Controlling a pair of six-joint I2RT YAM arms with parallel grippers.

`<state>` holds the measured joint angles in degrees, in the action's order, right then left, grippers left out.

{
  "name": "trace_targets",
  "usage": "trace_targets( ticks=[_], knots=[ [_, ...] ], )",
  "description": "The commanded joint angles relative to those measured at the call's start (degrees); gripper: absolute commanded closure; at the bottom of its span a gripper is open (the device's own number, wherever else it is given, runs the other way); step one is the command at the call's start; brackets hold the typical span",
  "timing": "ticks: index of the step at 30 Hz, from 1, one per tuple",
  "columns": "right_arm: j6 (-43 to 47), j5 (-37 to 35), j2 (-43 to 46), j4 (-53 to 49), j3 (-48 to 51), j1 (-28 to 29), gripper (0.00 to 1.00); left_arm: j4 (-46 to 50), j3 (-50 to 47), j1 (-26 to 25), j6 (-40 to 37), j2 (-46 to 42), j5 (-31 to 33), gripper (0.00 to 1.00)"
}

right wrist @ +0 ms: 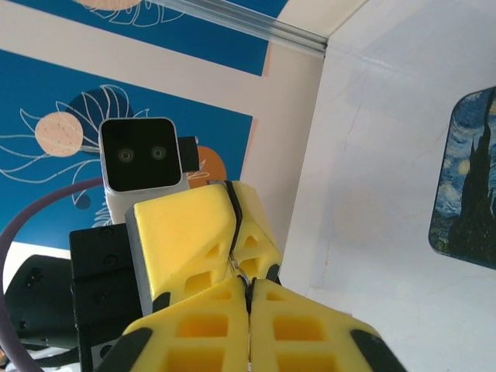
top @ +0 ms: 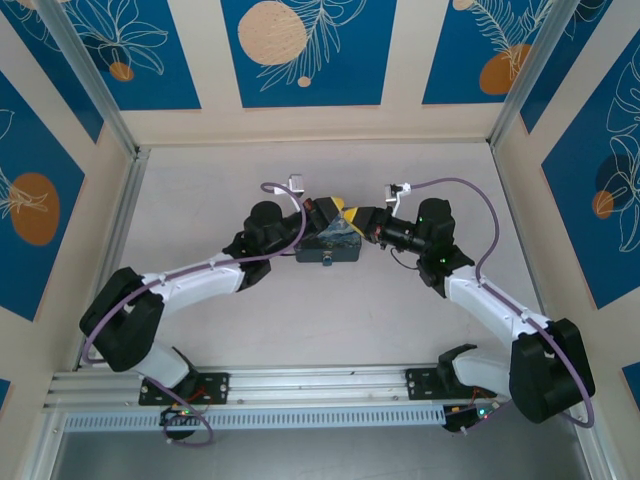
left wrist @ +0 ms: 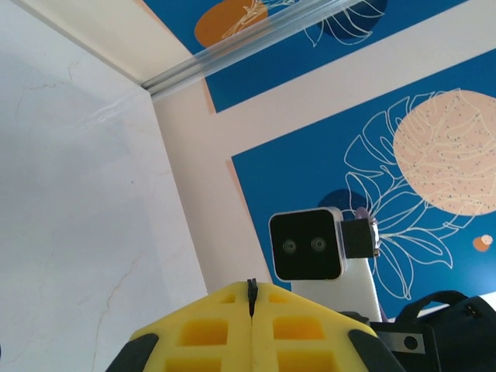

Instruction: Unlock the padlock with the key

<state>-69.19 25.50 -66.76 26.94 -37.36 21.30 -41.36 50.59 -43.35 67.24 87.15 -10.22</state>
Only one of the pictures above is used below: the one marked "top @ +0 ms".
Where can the starry night print tin box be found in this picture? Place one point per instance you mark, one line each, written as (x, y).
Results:
(340, 245)

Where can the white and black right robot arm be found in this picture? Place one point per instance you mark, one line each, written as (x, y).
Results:
(490, 305)

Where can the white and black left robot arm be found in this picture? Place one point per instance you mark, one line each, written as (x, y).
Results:
(200, 280)

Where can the grey metal shelf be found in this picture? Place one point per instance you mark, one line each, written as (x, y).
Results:
(325, 457)

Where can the aluminium side rail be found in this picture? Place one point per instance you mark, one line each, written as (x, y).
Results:
(520, 225)
(117, 240)

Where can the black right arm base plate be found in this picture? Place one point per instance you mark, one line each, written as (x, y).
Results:
(422, 382)

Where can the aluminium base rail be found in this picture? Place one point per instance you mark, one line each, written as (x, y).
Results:
(310, 385)

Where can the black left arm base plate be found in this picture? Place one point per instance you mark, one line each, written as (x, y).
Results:
(215, 385)

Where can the aluminium frame post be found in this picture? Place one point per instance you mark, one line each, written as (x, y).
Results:
(530, 75)
(95, 85)

